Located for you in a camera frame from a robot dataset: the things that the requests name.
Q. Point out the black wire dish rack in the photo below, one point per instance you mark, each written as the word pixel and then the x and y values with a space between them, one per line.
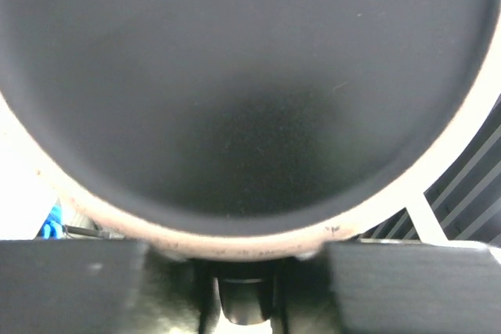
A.
pixel 466 198

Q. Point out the black red skull mug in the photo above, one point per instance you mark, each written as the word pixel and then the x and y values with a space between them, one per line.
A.
pixel 245 130

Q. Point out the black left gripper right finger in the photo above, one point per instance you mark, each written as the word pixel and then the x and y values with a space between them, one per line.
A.
pixel 391 287

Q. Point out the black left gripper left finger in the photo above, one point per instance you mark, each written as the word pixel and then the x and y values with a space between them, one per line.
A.
pixel 102 286

